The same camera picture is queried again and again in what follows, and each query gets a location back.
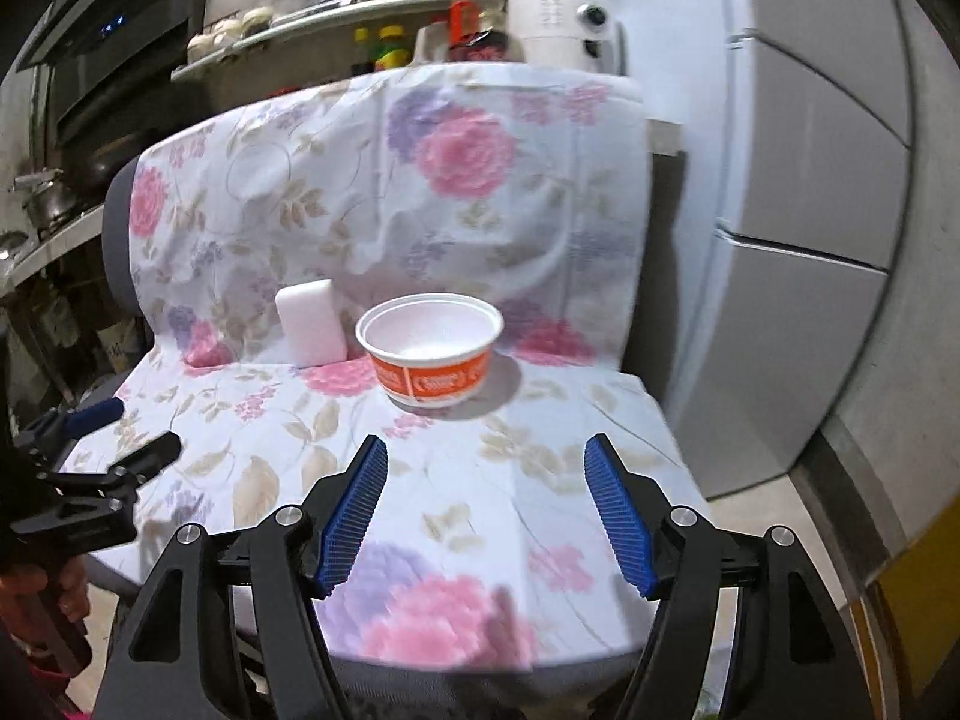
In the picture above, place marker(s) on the white plastic jug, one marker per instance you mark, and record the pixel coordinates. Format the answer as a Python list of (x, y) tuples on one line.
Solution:
[(431, 45)]

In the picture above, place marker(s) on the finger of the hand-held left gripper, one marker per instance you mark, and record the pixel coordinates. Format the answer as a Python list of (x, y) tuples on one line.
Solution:
[(90, 417), (154, 454)]

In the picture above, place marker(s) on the floral printed cloth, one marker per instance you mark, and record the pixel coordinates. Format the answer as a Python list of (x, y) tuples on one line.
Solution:
[(450, 480)]

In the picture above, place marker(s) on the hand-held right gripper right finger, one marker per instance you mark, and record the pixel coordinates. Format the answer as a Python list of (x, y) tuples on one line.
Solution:
[(619, 517)]

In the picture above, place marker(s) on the grey office chair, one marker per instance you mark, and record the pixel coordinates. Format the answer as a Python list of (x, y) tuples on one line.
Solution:
[(120, 255)]

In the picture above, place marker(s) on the dark wok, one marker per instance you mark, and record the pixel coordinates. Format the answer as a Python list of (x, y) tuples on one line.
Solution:
[(101, 165)]

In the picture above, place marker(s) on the white kitchen appliance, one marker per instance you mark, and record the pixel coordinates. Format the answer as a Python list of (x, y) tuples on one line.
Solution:
[(555, 22)]

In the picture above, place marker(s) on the pile of garlic bulbs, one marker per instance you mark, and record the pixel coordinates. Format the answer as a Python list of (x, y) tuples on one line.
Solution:
[(229, 34)]

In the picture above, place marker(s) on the person's left hand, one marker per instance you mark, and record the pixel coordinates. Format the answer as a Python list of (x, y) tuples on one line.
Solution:
[(71, 589)]

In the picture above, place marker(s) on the metal pot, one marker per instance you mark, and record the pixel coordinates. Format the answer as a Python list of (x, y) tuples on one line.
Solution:
[(45, 202)]

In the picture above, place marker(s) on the silver refrigerator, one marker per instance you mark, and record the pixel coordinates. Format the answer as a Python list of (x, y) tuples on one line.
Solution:
[(810, 165)]

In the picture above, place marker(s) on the white foam block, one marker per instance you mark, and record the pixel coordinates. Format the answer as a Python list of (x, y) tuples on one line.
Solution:
[(311, 322)]

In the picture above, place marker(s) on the yellow cap bottle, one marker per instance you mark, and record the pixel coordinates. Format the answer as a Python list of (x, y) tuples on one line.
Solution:
[(363, 52), (391, 49)]

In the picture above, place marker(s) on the metal wall shelf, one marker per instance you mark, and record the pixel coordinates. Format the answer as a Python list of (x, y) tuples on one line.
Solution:
[(300, 26)]

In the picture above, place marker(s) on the dark red label bottle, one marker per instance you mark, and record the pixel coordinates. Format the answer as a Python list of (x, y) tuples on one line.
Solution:
[(480, 34)]

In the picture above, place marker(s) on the glass jar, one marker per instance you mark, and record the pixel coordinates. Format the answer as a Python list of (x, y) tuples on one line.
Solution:
[(289, 1)]

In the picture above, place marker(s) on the black range hood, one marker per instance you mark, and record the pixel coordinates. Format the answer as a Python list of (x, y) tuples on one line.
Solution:
[(112, 30)]

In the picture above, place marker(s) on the orange white paper bowl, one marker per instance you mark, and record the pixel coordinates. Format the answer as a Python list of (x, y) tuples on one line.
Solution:
[(427, 337)]

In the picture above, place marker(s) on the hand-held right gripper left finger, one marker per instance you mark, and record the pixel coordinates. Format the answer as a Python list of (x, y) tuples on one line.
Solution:
[(352, 510)]

